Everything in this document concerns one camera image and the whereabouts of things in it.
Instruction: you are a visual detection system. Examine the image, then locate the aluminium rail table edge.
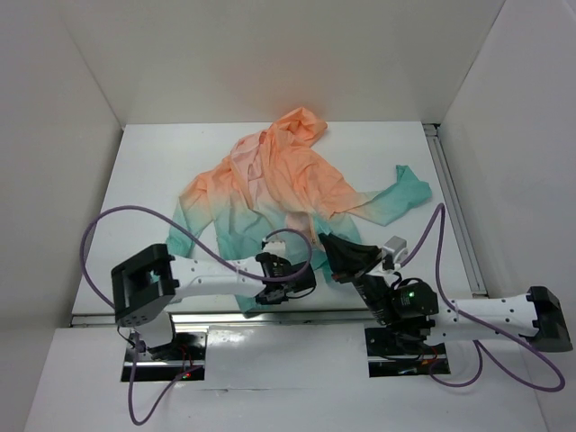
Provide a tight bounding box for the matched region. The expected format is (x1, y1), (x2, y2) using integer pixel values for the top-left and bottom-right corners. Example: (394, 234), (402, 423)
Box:
(422, 123), (490, 299)
(69, 306), (374, 328)

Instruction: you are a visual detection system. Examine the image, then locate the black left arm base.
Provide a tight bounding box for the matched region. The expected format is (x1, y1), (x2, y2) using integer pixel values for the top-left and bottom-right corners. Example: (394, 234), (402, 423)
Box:
(134, 328), (208, 383)

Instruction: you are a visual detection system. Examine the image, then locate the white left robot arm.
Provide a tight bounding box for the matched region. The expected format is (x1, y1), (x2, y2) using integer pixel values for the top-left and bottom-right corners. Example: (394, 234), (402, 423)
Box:
(111, 244), (316, 360)

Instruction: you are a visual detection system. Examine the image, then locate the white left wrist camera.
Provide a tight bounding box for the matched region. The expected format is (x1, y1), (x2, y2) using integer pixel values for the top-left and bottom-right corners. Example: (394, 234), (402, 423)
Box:
(261, 238), (286, 258)

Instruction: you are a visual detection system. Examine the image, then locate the aluminium rail front table edge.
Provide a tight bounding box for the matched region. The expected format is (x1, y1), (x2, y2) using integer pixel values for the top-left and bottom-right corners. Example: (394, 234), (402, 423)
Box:
(69, 306), (374, 328)

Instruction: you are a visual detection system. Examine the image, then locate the aluminium rail right table edge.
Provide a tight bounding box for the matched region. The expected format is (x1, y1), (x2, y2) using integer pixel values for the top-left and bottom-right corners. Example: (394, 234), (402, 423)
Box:
(422, 123), (490, 299)

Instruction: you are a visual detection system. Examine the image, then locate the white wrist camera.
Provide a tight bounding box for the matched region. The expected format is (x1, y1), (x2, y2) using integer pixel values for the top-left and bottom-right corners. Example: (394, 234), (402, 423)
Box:
(382, 236), (408, 273)
(261, 238), (286, 258)

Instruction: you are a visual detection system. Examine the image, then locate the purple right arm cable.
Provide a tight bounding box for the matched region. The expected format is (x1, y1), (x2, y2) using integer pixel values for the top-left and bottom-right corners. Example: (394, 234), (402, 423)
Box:
(400, 202), (566, 392)

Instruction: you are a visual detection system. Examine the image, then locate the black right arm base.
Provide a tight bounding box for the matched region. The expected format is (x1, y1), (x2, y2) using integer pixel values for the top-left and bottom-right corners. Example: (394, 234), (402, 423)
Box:
(364, 328), (451, 378)

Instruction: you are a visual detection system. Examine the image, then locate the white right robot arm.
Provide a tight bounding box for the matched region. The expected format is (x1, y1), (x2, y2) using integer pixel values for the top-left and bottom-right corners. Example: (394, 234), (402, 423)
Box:
(319, 234), (573, 353)

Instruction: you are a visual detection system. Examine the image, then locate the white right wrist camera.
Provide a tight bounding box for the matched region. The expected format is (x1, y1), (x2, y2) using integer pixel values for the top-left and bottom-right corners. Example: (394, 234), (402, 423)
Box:
(382, 236), (408, 273)

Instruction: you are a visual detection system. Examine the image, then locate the orange and teal jacket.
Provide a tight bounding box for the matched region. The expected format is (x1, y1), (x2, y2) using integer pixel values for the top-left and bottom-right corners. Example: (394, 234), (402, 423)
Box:
(166, 104), (434, 314)

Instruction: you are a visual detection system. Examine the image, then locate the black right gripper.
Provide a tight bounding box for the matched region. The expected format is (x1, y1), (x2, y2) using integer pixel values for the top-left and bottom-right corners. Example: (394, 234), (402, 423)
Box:
(318, 230), (396, 324)

